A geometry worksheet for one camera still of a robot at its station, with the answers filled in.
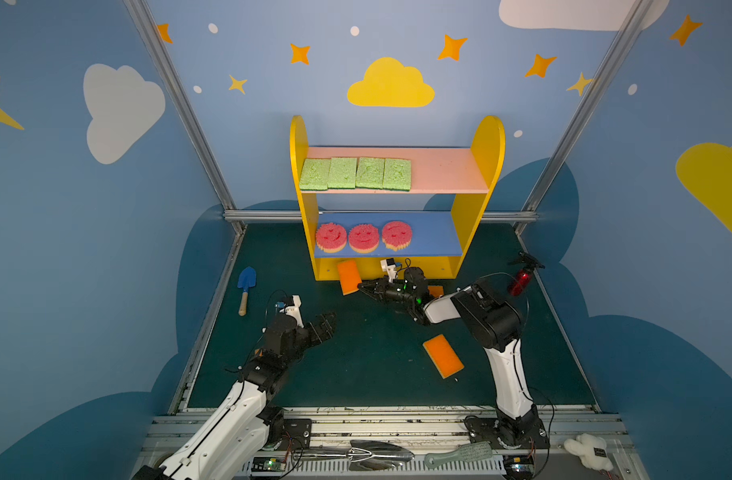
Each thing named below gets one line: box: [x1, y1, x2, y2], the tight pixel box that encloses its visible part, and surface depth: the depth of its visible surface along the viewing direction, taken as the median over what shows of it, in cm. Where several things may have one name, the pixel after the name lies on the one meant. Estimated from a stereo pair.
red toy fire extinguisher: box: [508, 252, 545, 297], surface depth 96 cm
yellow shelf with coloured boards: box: [289, 115, 505, 282], surface depth 88 cm
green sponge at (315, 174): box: [300, 158, 331, 191], surface depth 76 cm
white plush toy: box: [563, 433, 614, 472], surface depth 72 cm
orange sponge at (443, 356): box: [422, 334, 465, 379], surface depth 89 cm
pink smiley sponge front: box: [349, 224, 379, 254], surface depth 97 cm
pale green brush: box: [424, 441, 492, 469], surface depth 73 cm
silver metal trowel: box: [292, 440, 415, 471], surface depth 72 cm
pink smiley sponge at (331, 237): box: [316, 222, 347, 253], surface depth 97 cm
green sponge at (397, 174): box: [382, 158, 411, 191], surface depth 76 cm
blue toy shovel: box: [237, 266, 257, 316], surface depth 106 cm
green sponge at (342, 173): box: [327, 157, 357, 189], surface depth 77 cm
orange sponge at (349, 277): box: [338, 260, 362, 296], surface depth 98 cm
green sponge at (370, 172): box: [355, 157, 385, 190], surface depth 77 cm
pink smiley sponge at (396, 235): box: [381, 220, 413, 252], surface depth 98 cm
